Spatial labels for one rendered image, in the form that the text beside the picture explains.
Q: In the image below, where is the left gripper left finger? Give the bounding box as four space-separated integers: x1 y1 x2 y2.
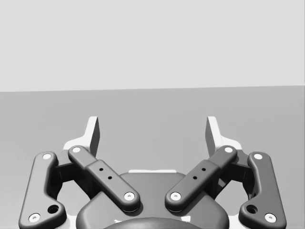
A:
18 116 141 229

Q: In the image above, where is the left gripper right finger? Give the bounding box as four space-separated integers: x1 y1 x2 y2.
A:
164 116 287 229

